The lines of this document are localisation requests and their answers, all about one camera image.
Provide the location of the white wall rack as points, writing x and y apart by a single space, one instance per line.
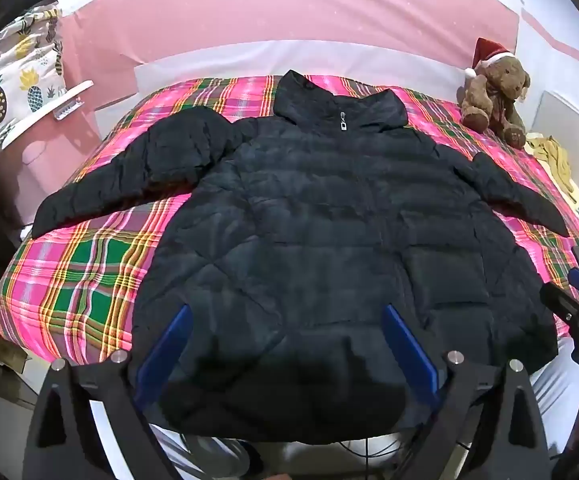
69 102

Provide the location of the pineapple print cloth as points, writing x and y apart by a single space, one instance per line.
9 80

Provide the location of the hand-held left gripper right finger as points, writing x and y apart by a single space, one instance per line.
409 350

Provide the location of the pink green plaid bed sheet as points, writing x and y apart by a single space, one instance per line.
84 280

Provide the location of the white mattress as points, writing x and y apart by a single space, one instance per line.
557 395

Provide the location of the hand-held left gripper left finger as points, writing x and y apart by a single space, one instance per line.
169 345

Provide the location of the brown teddy bear santa hat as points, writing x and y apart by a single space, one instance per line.
497 95

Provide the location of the brown cardboard box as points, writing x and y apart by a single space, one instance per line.
2 335

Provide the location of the black puffer jacket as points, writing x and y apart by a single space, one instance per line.
319 220

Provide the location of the yellow cloth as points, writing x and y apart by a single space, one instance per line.
554 157

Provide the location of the white side board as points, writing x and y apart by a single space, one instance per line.
572 117

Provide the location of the white headboard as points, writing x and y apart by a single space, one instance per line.
249 62

